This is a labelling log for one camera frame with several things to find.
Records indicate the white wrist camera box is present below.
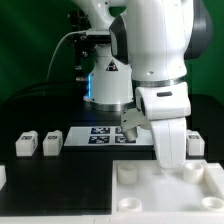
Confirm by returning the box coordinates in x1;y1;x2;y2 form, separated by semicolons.
120;82;192;141

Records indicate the white block at right edge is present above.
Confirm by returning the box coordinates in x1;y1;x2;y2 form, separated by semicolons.
204;163;224;200

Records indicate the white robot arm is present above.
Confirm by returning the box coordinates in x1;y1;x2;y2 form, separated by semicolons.
72;0;213;169

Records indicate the white sheet with tags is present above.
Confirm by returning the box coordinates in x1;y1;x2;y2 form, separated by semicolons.
64;126;153;146

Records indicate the white block at left edge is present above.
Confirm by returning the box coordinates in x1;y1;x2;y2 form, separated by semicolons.
0;165;7;191

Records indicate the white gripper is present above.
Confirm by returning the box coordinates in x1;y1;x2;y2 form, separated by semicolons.
150;117;187;169

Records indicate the black cables bundle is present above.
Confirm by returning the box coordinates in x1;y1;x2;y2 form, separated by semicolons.
0;79;88;111

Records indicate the white square tabletop tray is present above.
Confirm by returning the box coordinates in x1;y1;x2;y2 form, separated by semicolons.
112;160;224;214

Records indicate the white cable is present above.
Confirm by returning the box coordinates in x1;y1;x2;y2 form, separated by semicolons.
45;30;89;82

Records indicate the white block at edge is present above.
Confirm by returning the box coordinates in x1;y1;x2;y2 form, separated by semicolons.
0;165;7;191
204;163;224;200

